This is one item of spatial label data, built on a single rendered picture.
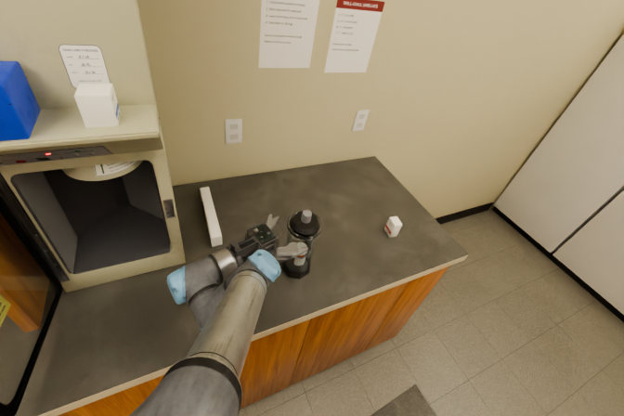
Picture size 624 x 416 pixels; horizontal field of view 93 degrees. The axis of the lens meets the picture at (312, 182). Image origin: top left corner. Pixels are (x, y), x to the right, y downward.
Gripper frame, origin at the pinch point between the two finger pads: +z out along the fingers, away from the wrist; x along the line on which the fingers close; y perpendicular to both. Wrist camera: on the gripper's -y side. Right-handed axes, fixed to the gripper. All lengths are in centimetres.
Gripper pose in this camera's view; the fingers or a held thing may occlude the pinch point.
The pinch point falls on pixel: (292, 233)
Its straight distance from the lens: 91.2
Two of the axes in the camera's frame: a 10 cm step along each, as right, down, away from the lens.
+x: -6.3, -5.7, 5.3
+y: 1.6, -7.6, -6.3
